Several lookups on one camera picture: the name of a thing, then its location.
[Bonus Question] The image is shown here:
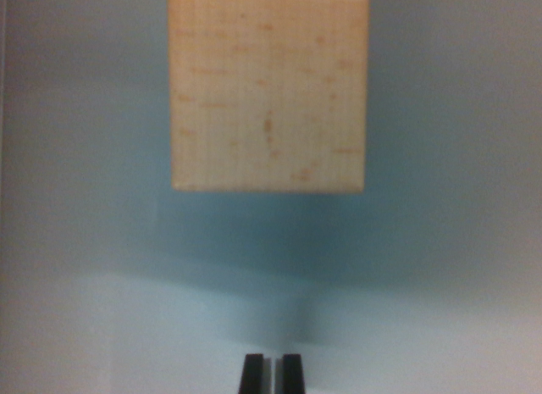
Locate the light wooden cube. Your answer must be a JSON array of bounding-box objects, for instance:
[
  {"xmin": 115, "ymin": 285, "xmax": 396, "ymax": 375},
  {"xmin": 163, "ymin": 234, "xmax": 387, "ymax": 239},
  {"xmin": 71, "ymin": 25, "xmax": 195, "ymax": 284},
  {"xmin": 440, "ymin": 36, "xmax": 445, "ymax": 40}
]
[{"xmin": 167, "ymin": 0, "xmax": 371, "ymax": 194}]

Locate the white plastic tray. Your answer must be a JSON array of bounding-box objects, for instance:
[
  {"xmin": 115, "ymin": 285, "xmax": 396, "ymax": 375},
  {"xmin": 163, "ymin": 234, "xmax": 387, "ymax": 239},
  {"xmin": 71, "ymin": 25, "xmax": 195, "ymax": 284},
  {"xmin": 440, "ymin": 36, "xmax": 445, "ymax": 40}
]
[{"xmin": 0, "ymin": 0, "xmax": 542, "ymax": 394}]

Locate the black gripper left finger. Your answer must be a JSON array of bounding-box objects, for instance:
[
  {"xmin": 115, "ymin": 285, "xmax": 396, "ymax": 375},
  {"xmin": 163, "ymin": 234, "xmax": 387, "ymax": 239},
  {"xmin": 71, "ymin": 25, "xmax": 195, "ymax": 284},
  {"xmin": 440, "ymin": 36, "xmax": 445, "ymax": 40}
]
[{"xmin": 238, "ymin": 353, "xmax": 273, "ymax": 394}]

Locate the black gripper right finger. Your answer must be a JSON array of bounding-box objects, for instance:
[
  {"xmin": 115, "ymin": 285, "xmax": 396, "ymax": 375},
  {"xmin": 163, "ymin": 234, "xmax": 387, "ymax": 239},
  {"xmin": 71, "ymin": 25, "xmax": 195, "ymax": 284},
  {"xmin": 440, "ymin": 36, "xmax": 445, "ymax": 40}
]
[{"xmin": 274, "ymin": 353, "xmax": 307, "ymax": 394}]

